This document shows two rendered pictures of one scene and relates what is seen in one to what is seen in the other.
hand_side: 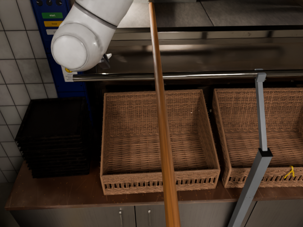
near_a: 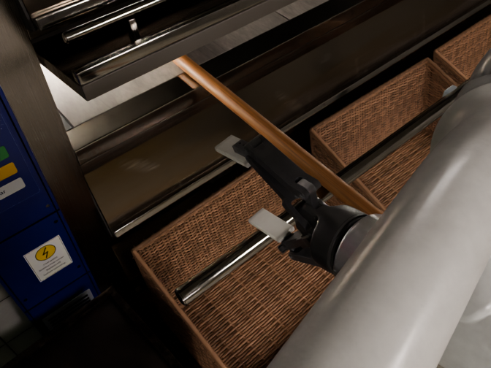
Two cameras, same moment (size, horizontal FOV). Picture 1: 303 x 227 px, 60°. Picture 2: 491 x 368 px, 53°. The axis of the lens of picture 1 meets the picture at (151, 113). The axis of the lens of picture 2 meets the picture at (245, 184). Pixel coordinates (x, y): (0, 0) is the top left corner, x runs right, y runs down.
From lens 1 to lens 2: 0.68 m
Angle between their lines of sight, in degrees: 28
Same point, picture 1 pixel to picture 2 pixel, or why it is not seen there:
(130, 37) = (161, 115)
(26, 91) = not seen: outside the picture
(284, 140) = (421, 154)
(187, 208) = not seen: hidden behind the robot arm
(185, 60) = (259, 106)
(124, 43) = (150, 133)
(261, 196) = not seen: hidden behind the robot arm
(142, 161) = (267, 326)
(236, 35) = (335, 23)
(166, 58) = (228, 119)
